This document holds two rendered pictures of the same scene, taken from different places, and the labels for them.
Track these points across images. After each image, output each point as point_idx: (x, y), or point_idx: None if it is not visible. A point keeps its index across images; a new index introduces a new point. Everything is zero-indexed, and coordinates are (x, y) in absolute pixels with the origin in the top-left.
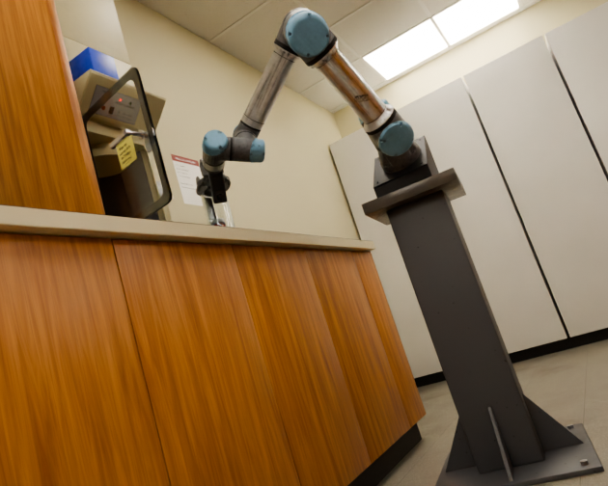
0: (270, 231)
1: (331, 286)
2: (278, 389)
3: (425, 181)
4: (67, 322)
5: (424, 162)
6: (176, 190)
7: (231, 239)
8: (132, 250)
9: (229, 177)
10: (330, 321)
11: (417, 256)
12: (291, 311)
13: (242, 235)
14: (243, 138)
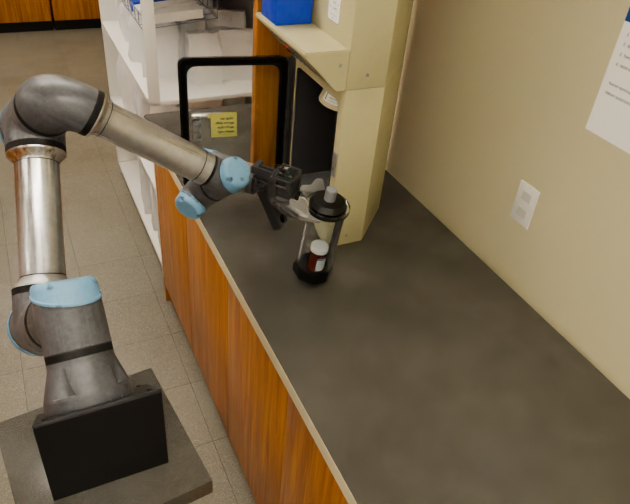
0: (240, 294)
1: (307, 456)
2: (230, 373)
3: None
4: (174, 204)
5: (42, 413)
6: None
7: (213, 253)
8: None
9: (282, 209)
10: (287, 455)
11: None
12: (253, 372)
13: (220, 262)
14: (189, 180)
